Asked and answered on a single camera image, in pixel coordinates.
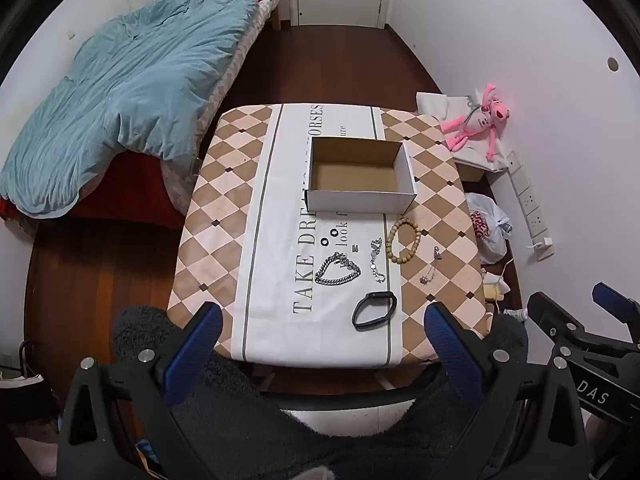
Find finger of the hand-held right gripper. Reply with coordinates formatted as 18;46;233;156
526;291;640;357
592;282;640;344

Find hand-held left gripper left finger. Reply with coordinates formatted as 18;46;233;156
56;301;224;480

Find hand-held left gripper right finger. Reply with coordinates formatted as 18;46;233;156
424;301;588;480

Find black wristband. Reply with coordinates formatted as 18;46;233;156
351;291;398;331

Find wooden bead bracelet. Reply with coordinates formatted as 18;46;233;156
385;218;418;264

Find cardboard box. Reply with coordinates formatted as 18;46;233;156
305;136;418;215

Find pale yellow paper bag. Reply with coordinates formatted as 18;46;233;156
482;272;511;302

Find dark fluffy pants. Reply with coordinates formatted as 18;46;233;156
112;305;530;480

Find silver dangling earrings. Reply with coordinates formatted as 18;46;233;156
419;247;443;286

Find white plastic bag red print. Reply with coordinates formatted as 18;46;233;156
465;192;513;265

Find white power strip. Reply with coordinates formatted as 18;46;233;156
505;150;546;238

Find checkered printed tablecloth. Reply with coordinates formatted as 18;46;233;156
166;103;493;368

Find red bed cloth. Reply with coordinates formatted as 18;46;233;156
0;150;186;231

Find pink plush toy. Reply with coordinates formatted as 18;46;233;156
440;83;512;162

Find blue duvet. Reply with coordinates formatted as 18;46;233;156
0;0;286;218

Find thin silver bracelet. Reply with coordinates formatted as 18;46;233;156
369;239;387;282

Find chunky silver chain bracelet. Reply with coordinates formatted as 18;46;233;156
314;252;362;287

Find black cable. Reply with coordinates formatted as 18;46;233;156
17;340;38;378

